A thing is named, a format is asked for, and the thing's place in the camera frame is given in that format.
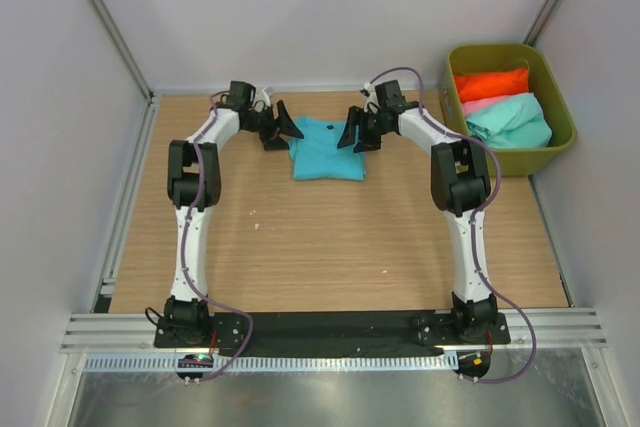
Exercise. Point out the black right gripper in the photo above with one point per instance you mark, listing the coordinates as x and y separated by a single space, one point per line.
365 143

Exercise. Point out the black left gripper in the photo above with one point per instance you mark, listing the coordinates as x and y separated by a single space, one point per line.
284 124

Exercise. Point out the blue t shirt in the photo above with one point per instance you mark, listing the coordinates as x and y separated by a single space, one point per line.
316 155

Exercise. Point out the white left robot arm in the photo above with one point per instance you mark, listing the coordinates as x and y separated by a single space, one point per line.
194 188

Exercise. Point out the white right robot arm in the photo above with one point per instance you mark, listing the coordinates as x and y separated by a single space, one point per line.
459 186

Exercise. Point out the pink folded t shirt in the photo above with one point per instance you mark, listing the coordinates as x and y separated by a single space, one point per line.
470 107

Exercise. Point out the orange folded t shirt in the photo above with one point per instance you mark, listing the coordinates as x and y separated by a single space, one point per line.
477 86

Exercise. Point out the mint green folded t shirt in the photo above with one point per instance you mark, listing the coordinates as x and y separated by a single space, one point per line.
516 122

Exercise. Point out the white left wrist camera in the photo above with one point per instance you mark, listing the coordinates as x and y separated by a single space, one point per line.
262 99

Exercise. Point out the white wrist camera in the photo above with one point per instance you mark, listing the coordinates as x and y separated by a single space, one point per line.
367 90
262 99

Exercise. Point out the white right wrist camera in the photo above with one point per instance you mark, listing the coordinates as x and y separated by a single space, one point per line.
367 90

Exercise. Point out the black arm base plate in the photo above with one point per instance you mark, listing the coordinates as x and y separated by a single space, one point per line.
315 329

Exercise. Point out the aluminium left frame post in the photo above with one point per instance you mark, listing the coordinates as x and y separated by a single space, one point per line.
115 36

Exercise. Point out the aluminium front frame rail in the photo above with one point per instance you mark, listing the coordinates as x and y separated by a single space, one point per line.
554 328

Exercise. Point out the slotted grey cable duct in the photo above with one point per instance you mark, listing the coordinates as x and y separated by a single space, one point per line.
196 363

